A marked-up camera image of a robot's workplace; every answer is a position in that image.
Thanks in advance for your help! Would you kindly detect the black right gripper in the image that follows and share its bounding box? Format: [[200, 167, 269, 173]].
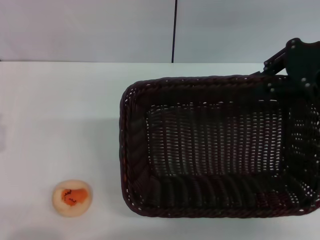
[[252, 37, 320, 101]]

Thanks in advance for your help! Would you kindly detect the dark woven rectangular basket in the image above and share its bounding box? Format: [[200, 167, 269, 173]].
[[118, 74, 320, 219]]

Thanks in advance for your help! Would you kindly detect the thin black vertical strip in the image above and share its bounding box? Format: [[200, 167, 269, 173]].
[[171, 0, 178, 63]]

